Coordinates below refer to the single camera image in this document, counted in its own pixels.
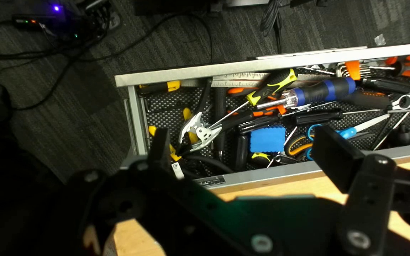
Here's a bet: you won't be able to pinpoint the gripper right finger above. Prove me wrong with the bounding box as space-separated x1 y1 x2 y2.
312 124 410 256

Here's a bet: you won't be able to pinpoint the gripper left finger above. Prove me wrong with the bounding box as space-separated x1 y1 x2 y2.
66 128 252 256

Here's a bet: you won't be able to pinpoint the slim black screwdriver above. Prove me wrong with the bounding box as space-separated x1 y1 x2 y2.
295 108 410 126

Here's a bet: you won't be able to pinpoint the black and orange screwdriver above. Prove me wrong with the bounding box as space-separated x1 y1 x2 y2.
344 89 393 109

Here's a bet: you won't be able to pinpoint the blue and black screwdriver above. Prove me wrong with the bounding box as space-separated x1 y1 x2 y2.
257 76 357 111

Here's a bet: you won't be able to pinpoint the black and yellow screwdriver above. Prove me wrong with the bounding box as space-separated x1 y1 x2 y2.
208 69 298 129

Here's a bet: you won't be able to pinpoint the grey metal drawer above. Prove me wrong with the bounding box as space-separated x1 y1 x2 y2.
114 42 410 190

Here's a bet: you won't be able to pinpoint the orange and black snips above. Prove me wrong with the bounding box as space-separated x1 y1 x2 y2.
284 134 314 157

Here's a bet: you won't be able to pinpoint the small silver wrench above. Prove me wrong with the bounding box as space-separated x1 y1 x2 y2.
391 93 410 110

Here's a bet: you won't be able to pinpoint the blue foam block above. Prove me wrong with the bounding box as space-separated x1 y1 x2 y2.
249 125 287 154

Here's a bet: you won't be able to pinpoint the black and yellow tool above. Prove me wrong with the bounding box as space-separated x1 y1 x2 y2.
138 80 181 95

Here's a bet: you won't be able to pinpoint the orange hex key set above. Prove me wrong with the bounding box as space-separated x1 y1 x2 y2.
336 60 373 81

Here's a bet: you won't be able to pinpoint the steel ruler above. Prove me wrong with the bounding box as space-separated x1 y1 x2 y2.
180 71 330 88

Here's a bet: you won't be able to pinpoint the electronic box with lights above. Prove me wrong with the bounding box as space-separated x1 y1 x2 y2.
11 0 121 40

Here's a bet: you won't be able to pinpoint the blue handled scissors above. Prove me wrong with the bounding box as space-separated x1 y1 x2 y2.
305 114 391 161

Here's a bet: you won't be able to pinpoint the black rubber handle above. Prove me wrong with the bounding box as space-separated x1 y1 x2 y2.
233 134 251 171

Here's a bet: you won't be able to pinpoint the yellow handled pliers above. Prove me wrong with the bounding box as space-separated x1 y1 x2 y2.
147 108 199 162

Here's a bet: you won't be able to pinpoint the black cable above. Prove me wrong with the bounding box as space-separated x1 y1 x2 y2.
0 20 100 111
80 13 214 65

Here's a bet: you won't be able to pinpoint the bundle of black cables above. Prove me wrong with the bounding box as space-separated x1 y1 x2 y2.
259 0 284 54

